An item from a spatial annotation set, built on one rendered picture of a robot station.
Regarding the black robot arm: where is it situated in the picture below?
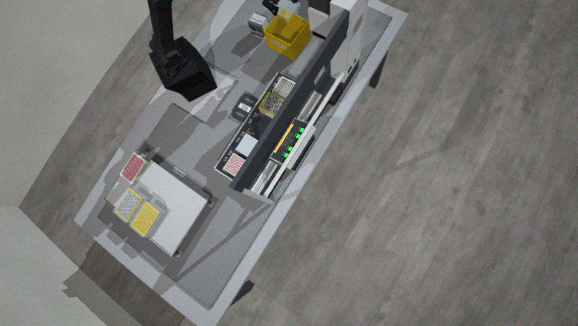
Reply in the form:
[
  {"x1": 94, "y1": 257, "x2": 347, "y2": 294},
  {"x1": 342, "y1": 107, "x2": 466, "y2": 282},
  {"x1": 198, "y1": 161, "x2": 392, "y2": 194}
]
[{"x1": 148, "y1": 0, "x2": 190, "y2": 79}]

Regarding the white well plate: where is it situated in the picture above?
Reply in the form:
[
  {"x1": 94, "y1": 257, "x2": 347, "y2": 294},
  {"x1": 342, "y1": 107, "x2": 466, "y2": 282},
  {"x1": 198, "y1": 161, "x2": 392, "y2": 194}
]
[{"x1": 236, "y1": 134, "x2": 258, "y2": 157}]

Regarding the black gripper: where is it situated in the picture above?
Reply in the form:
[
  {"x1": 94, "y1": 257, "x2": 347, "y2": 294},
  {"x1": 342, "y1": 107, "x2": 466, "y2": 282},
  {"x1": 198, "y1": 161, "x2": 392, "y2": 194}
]
[{"x1": 262, "y1": 0, "x2": 280, "y2": 16}]

